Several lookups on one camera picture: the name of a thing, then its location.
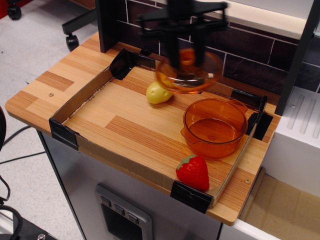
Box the black office chair base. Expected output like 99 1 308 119
62 8 97 52

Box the orange transparent plastic pot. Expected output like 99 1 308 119
180 98 248 159

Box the black floor cable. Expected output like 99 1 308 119
0 124 46 166

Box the red toy strawberry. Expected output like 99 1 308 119
175 155 210 192

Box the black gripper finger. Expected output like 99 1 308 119
163 36 180 70
192 31 206 67

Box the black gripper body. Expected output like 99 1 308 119
136 0 228 41

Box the cardboard fence with black tape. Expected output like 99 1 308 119
49 49 278 213

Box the yellow toy potato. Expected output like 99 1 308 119
146 81 173 104

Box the orange transparent pot lid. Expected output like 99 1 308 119
155 48 223 94

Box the white toy sink unit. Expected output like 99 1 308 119
262 87 320 196

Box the dark right upright post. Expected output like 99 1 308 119
274 0 320 116

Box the dark left upright post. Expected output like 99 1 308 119
95 0 127 53

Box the grey toy oven panel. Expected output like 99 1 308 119
95 184 154 240

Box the white upper shelf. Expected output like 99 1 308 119
194 0 311 41

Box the dark upright post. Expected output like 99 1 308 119
95 0 127 53
274 0 320 116

